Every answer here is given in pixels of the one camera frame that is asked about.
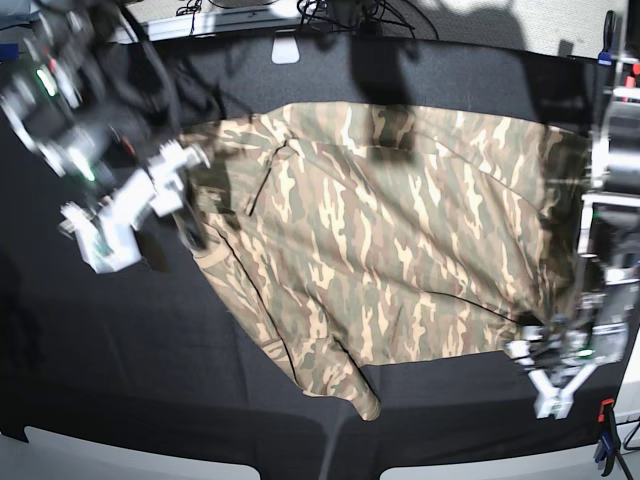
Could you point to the blue clamp top right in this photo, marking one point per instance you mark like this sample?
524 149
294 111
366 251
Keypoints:
612 38

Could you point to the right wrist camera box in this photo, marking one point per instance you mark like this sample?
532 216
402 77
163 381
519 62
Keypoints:
108 247

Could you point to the black table cloth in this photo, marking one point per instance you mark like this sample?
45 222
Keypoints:
151 361

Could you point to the blue clamp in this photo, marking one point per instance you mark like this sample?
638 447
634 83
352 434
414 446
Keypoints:
608 443
612 38

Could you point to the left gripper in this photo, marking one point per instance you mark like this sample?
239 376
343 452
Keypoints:
557 360

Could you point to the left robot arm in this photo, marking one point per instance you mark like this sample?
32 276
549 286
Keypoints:
607 278

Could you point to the camouflage t-shirt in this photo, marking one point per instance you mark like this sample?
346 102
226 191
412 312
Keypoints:
342 235

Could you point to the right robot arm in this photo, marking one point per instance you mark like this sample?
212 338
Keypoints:
98 105

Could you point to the blue clamp bottom right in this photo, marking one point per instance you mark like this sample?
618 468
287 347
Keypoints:
608 443

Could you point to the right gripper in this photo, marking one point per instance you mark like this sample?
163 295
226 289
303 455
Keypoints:
157 188

